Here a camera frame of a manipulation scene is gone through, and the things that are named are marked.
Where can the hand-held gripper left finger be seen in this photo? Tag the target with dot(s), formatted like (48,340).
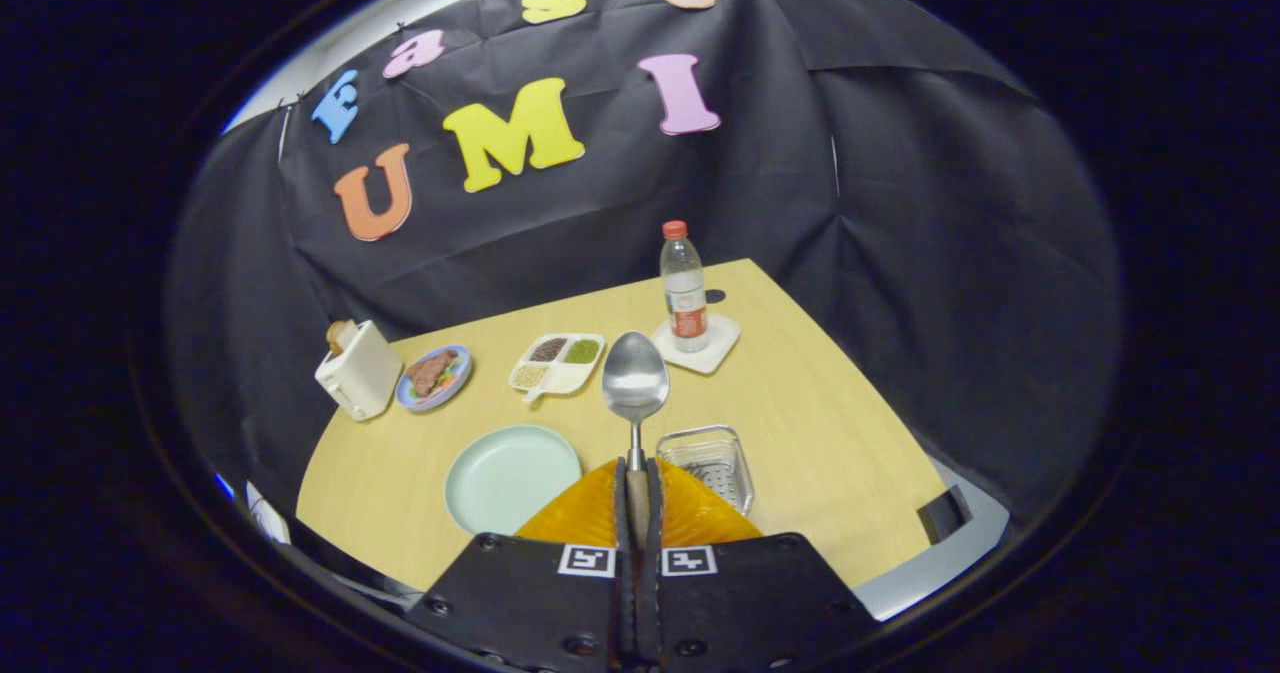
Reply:
(540,603)

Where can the toast bread slice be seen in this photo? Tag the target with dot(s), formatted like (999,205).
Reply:
(339,336)

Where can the white square coaster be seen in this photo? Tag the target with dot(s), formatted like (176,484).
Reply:
(722,338)

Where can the metal perforated basket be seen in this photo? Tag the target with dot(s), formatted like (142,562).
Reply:
(715,463)

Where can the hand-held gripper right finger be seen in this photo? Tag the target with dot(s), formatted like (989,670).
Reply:
(740,603)

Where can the white divided dish with grains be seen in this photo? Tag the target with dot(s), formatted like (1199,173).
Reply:
(565,375)

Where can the pale green plate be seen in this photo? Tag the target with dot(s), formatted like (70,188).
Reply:
(505,478)

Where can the small blue plate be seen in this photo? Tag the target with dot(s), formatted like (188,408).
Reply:
(455,388)

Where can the meat and vegetable food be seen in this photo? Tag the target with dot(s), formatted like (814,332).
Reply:
(430,371)

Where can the white toaster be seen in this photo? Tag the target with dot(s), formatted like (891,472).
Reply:
(362,373)

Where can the clear water bottle red cap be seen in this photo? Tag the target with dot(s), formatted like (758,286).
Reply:
(685,298)

